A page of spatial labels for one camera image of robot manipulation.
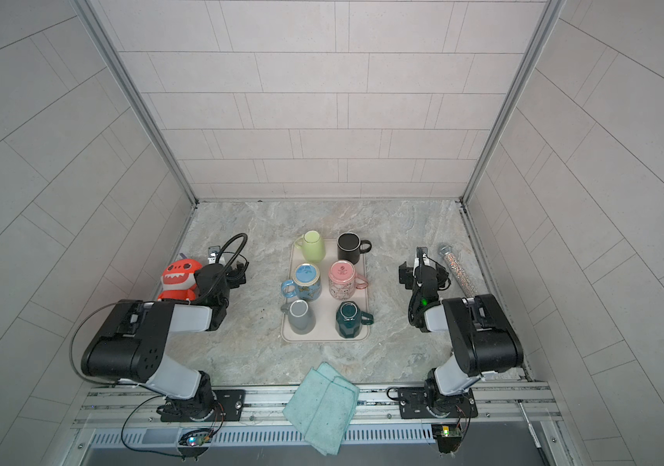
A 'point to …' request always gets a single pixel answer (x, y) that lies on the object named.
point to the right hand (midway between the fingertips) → (421, 259)
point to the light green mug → (313, 246)
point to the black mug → (348, 248)
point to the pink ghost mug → (343, 280)
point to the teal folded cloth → (322, 407)
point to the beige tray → (328, 300)
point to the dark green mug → (349, 318)
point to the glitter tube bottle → (458, 271)
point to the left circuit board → (196, 440)
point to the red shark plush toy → (179, 282)
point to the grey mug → (300, 316)
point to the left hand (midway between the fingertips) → (229, 259)
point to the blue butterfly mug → (306, 282)
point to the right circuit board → (448, 437)
